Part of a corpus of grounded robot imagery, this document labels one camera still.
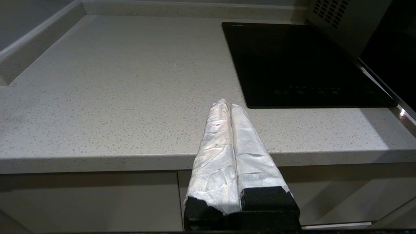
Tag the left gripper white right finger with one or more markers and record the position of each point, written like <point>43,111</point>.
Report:
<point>253,162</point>

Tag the black induction cooktop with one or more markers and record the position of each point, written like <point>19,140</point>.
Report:
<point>292,65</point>

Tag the black glass microwave door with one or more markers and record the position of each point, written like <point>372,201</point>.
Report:
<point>395,48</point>

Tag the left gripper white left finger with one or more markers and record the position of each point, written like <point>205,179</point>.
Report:
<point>214,162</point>

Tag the grey drawer front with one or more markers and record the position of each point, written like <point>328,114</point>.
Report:
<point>91,201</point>
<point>341,195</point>

